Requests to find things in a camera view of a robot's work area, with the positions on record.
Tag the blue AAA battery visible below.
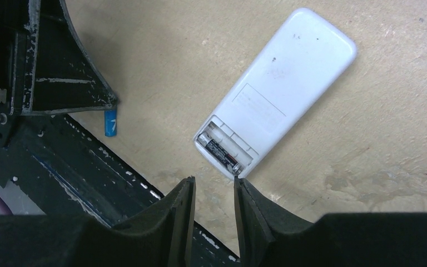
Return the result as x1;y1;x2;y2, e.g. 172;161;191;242
104;110;117;137

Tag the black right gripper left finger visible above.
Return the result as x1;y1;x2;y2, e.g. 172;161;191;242
0;176;196;266

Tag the black AAA battery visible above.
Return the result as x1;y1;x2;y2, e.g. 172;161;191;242
197;132;243;176

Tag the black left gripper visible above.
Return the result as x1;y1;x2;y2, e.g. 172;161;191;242
0;1;118;147

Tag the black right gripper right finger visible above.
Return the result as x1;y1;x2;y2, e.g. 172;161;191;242
234;178;427;266

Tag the white remote control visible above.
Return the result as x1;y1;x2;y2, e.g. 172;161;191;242
193;8;358;179

